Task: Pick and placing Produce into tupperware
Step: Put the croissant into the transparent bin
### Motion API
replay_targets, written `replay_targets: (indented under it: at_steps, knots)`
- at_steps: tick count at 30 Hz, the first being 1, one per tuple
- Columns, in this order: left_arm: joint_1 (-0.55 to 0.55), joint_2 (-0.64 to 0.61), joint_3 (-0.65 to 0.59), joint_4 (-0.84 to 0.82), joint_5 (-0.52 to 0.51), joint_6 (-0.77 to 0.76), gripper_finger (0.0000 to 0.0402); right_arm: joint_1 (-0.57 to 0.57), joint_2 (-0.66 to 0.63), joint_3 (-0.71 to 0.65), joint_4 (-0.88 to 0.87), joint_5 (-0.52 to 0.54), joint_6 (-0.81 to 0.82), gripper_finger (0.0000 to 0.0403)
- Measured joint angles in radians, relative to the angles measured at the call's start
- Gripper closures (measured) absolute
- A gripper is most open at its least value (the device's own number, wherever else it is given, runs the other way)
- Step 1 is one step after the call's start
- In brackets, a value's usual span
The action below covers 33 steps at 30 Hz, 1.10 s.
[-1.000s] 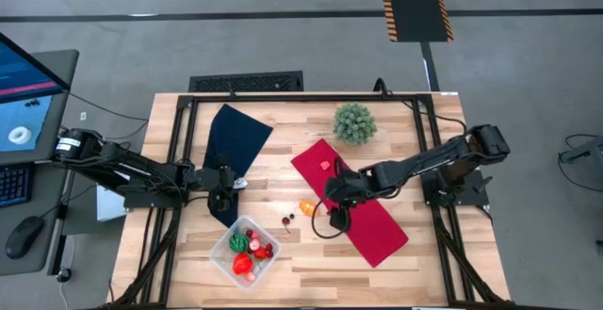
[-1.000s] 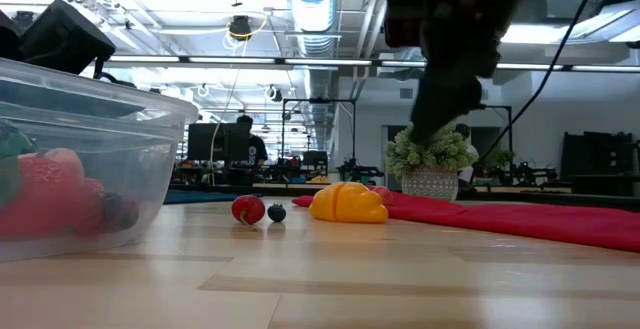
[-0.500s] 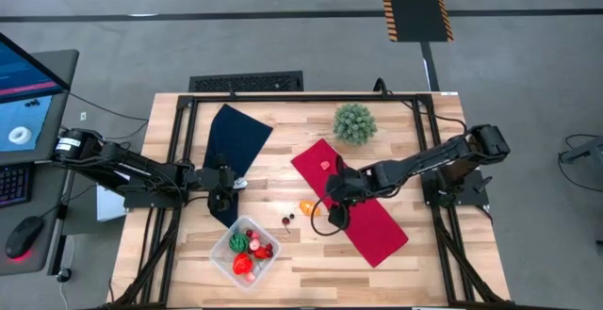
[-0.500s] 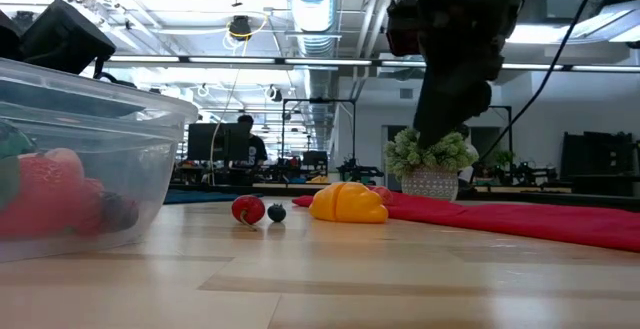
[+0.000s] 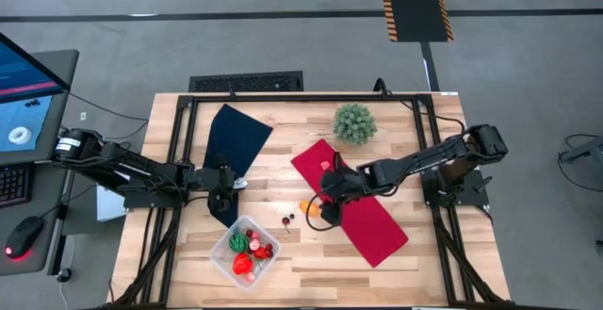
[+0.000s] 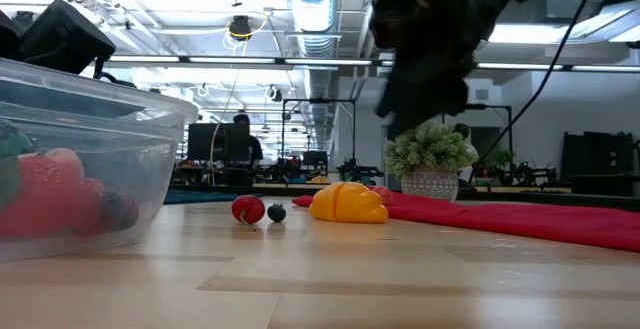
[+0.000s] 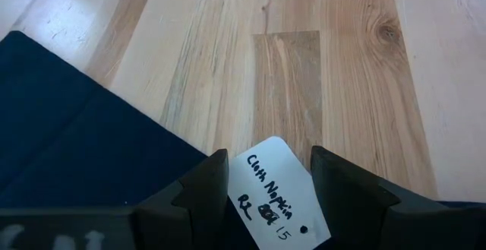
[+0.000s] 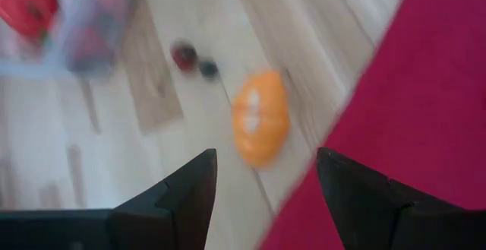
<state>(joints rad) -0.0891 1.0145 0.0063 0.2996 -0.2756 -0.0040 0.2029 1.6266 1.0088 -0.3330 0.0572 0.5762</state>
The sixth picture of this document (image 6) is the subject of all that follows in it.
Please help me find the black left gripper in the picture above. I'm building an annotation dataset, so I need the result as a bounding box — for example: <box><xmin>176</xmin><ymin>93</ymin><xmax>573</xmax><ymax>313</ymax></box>
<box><xmin>0</xmin><ymin>0</ymin><xmax>117</xmax><ymax>76</ymax></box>

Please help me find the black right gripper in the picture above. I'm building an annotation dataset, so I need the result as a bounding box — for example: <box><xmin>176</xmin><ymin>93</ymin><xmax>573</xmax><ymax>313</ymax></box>
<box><xmin>370</xmin><ymin>0</ymin><xmax>506</xmax><ymax>138</ymax></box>

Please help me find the green toy watermelon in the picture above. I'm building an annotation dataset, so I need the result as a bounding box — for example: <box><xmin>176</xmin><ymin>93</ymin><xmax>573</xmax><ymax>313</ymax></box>
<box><xmin>0</xmin><ymin>121</ymin><xmax>37</xmax><ymax>163</ymax></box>

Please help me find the orange toy bell pepper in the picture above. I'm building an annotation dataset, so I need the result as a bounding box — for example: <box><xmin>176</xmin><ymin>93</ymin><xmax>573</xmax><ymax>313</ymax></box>
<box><xmin>308</xmin><ymin>181</ymin><xmax>390</xmax><ymax>225</ymax></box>

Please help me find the red toy strawberry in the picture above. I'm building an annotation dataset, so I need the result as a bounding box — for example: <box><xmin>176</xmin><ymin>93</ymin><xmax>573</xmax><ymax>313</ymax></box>
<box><xmin>0</xmin><ymin>152</ymin><xmax>104</xmax><ymax>239</ymax></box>

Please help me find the dark toy berry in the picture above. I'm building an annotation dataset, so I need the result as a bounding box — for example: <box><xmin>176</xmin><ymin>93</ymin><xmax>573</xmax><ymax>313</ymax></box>
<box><xmin>266</xmin><ymin>203</ymin><xmax>288</xmax><ymax>224</ymax></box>

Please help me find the red toy cherry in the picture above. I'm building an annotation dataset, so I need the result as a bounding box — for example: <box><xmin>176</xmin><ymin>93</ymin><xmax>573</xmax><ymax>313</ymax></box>
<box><xmin>230</xmin><ymin>194</ymin><xmax>267</xmax><ymax>232</ymax></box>

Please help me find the clear plastic tupperware container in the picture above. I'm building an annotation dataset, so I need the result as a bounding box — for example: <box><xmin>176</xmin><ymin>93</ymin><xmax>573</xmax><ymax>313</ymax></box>
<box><xmin>0</xmin><ymin>57</ymin><xmax>200</xmax><ymax>263</ymax></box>

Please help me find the person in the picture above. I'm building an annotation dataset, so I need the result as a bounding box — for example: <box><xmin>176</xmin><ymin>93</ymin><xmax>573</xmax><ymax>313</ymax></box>
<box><xmin>232</xmin><ymin>113</ymin><xmax>265</xmax><ymax>170</ymax></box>
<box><xmin>453</xmin><ymin>122</ymin><xmax>490</xmax><ymax>186</ymax></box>

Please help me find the green artificial potted plant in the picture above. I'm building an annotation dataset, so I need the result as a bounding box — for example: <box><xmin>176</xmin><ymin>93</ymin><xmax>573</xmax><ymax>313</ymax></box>
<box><xmin>383</xmin><ymin>120</ymin><xmax>480</xmax><ymax>203</ymax></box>

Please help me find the small green background plant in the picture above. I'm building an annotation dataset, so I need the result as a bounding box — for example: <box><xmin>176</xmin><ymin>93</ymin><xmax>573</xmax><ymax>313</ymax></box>
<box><xmin>492</xmin><ymin>148</ymin><xmax>517</xmax><ymax>170</ymax></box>

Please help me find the red cloth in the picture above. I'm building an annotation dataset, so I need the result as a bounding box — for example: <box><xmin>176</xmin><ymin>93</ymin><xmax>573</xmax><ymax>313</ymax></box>
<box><xmin>292</xmin><ymin>191</ymin><xmax>640</xmax><ymax>254</ymax></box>

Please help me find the black background monitor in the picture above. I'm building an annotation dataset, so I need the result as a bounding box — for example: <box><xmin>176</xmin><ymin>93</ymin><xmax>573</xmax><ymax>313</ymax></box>
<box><xmin>187</xmin><ymin>122</ymin><xmax>251</xmax><ymax>163</ymax></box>

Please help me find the black background cabinet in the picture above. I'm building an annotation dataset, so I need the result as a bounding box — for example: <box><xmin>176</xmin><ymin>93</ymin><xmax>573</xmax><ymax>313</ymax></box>
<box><xmin>562</xmin><ymin>131</ymin><xmax>639</xmax><ymax>198</ymax></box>

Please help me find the navy blue cloth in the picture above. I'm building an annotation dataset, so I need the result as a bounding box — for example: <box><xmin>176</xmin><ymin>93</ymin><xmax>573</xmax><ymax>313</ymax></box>
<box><xmin>163</xmin><ymin>190</ymin><xmax>264</xmax><ymax>205</ymax></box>

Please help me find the black background rig frame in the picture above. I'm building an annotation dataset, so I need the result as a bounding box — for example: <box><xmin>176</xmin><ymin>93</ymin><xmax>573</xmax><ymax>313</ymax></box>
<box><xmin>464</xmin><ymin>102</ymin><xmax>514</xmax><ymax>170</ymax></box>
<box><xmin>281</xmin><ymin>97</ymin><xmax>358</xmax><ymax>170</ymax></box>

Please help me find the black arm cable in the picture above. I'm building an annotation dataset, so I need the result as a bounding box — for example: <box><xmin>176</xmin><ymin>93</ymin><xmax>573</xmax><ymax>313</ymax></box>
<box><xmin>478</xmin><ymin>0</ymin><xmax>600</xmax><ymax>164</ymax></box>

